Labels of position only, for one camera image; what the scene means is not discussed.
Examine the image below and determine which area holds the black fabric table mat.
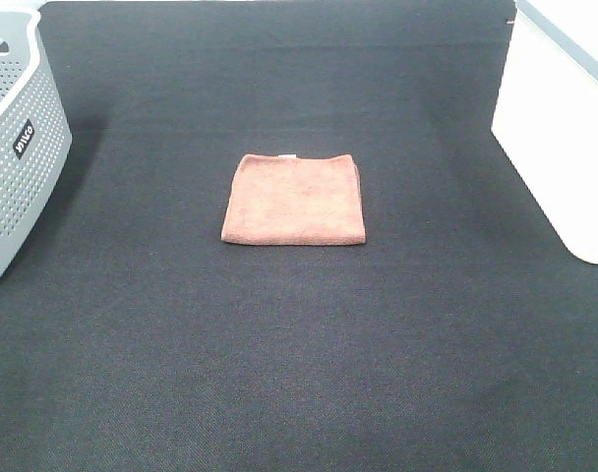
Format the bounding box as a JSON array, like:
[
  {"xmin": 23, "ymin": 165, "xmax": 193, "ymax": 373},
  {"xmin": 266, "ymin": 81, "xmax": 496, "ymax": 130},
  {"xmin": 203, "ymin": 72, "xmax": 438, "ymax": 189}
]
[{"xmin": 0, "ymin": 1, "xmax": 598, "ymax": 471}]

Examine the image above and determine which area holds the white plastic storage bin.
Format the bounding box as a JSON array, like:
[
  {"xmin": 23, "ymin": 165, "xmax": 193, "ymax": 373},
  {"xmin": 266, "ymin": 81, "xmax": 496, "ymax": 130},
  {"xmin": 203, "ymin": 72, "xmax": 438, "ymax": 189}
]
[{"xmin": 491, "ymin": 1, "xmax": 598, "ymax": 265}]

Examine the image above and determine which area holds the grey perforated laundry basket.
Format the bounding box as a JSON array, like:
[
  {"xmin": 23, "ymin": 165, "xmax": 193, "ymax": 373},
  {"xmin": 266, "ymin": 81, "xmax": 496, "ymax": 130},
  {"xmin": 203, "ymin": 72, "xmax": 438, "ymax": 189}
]
[{"xmin": 0, "ymin": 1, "xmax": 72, "ymax": 277}]

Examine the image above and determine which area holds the orange-brown towel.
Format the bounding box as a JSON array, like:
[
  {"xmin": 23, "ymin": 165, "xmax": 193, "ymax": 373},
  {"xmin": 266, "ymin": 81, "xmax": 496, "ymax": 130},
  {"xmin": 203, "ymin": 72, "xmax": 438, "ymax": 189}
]
[{"xmin": 221, "ymin": 154, "xmax": 367, "ymax": 246}]

